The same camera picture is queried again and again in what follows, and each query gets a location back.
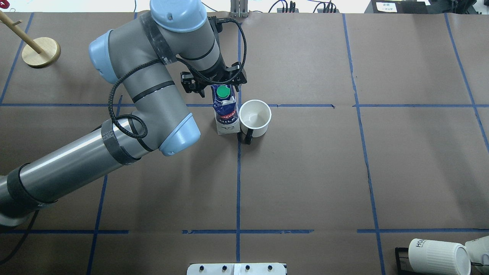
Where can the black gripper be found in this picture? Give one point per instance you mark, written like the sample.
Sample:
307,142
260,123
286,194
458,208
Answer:
214,76

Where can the blue white milk carton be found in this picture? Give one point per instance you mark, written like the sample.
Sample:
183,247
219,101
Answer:
225,107

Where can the white smiley mug black handle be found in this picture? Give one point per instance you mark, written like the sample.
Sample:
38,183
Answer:
255,116

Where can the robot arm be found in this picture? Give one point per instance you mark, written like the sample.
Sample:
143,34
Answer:
146,109

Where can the black device with label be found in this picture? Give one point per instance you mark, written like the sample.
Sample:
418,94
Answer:
404,7

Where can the wooden mug tree stand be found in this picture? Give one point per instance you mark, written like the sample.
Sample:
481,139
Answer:
37,53

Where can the black mug rack tray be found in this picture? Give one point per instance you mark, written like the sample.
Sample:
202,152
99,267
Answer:
403,266

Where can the white ribbed mug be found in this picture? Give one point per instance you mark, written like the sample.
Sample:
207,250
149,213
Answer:
433,257

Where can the grey metal bracket post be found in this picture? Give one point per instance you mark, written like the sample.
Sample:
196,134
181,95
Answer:
239,9

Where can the black cable plugs cluster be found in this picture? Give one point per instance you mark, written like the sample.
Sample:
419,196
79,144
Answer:
303,6

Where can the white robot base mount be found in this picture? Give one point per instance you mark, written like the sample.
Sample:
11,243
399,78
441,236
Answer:
265,268

